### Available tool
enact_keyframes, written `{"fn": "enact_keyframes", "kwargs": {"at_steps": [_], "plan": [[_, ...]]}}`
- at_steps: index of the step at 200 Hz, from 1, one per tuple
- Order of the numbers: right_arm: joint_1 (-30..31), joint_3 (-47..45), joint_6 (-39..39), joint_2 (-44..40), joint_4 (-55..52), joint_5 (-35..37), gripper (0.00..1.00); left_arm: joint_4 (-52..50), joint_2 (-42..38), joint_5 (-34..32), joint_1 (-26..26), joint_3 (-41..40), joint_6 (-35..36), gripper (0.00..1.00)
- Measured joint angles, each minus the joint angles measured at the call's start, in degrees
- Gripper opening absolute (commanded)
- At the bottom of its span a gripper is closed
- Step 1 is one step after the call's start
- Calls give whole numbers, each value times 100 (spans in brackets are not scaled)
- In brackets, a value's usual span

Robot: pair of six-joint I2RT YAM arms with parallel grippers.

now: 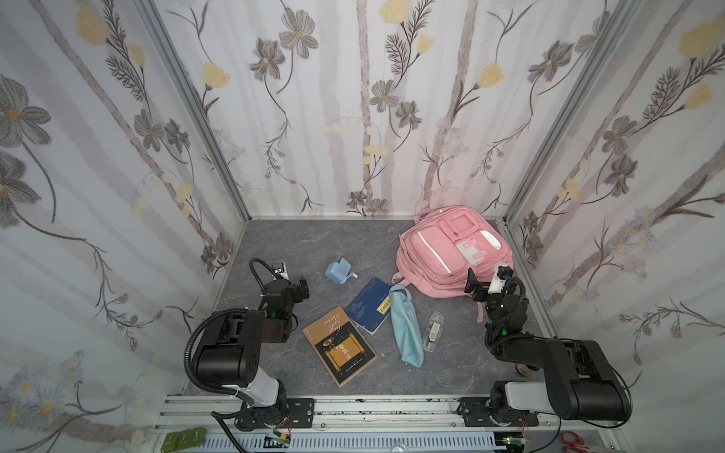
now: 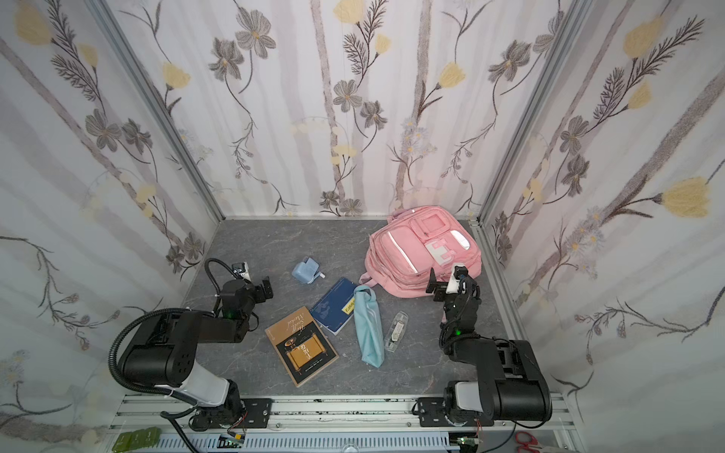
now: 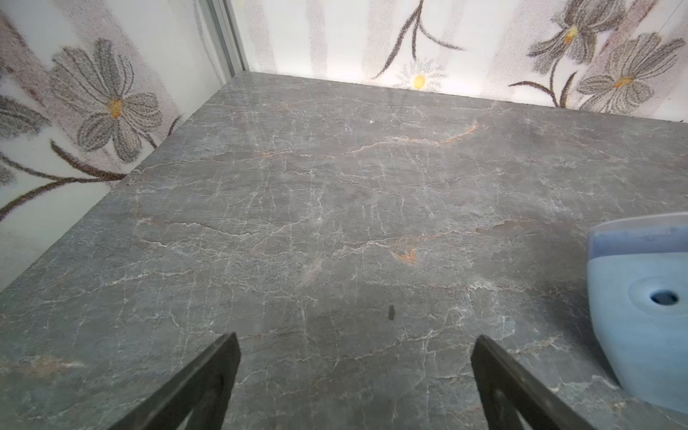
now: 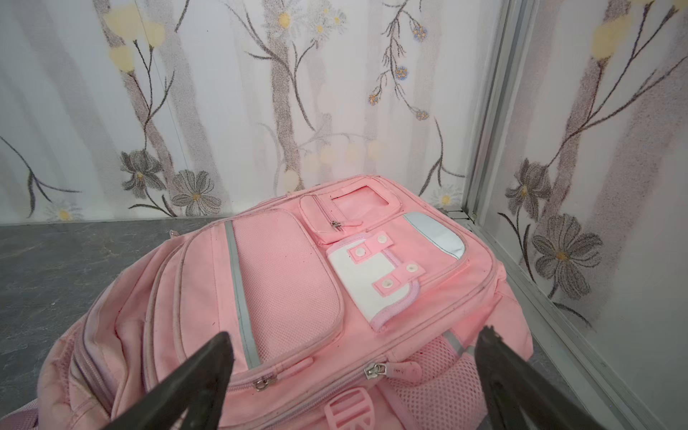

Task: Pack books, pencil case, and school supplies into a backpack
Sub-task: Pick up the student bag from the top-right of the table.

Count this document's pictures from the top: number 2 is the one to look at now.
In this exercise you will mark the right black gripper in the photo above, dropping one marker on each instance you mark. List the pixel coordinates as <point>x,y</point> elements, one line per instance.
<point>440,286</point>

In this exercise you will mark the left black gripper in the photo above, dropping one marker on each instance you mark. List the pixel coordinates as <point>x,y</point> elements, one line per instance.
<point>264,289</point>

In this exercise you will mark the pink backpack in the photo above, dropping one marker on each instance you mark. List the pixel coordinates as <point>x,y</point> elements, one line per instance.
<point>415,243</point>

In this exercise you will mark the brown and black book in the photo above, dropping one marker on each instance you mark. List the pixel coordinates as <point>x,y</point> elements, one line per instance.
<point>301,345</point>

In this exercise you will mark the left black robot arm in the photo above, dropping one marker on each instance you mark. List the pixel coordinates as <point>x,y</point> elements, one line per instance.
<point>156,353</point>

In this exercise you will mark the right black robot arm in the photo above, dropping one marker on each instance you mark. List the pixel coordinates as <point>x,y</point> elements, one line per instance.
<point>509,384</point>

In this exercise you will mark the clear plastic case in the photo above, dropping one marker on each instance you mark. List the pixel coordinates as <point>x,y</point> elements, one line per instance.
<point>396,331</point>

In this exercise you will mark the light blue pencil sharpener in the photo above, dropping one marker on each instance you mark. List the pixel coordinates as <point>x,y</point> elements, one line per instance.
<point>308,271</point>

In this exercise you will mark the teal pencil case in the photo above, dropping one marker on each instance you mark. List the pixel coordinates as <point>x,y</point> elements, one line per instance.
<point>369,328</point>

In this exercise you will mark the blue book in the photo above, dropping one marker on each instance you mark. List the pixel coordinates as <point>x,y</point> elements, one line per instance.
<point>334,310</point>

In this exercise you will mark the red scissors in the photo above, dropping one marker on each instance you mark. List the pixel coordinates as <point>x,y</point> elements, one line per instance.
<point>526,443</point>

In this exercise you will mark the green circuit board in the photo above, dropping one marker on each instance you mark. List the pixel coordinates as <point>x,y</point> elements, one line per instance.
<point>137,439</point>

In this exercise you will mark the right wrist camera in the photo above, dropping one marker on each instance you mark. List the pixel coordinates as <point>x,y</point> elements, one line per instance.
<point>453,286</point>

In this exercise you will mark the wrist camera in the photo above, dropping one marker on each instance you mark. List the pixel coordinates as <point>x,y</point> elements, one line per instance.
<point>453,286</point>
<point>240,270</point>

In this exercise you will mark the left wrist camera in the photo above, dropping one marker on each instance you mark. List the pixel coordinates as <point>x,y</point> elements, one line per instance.
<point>240,270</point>

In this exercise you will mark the white cable duct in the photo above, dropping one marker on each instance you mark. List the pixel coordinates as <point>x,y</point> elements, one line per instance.
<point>327,442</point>

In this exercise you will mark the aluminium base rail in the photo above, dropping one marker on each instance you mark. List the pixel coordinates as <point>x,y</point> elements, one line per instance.
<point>347,414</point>

